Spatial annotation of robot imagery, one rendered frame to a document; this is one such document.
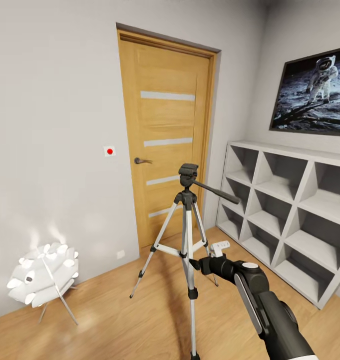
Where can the camera tripod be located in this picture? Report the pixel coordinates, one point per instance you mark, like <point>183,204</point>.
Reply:
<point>188,173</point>

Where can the door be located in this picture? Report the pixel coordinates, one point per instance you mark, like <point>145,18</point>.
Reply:
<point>168,90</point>

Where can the bookcase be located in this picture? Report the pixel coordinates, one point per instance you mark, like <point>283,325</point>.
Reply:
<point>290,232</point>

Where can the wall socket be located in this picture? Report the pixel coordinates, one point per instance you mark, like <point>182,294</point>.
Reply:
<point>120,254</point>

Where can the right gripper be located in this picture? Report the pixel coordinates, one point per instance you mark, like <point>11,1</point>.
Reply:
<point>209,265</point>

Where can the electric switch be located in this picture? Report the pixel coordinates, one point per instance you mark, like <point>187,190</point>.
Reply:
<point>109,151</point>

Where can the painting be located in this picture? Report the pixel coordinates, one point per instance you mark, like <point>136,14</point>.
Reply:
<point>308,99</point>

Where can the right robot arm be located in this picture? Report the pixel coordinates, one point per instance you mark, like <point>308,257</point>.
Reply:
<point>272,318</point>

